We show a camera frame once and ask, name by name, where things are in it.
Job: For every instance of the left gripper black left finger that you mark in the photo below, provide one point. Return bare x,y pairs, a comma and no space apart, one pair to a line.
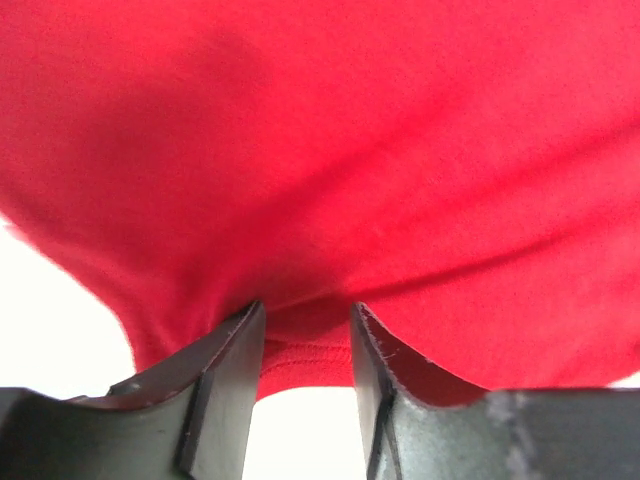
187,417

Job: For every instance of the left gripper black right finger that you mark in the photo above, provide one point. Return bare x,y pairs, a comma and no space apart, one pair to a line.
419,421

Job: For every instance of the dark red t-shirt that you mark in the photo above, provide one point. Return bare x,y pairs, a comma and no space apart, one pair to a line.
468,169

